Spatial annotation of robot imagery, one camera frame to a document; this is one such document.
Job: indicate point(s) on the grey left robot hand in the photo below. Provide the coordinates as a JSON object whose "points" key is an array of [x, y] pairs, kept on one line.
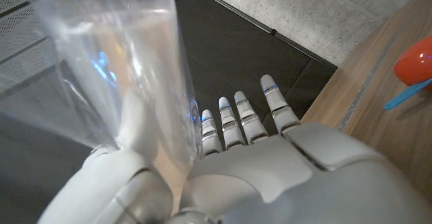
{"points": [[287, 183]]}

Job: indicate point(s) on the silver metal cylinder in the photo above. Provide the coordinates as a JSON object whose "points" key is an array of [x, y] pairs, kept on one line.
{"points": [[111, 48]]}

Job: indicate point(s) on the red ball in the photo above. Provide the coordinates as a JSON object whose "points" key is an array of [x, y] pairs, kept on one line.
{"points": [[416, 65]]}

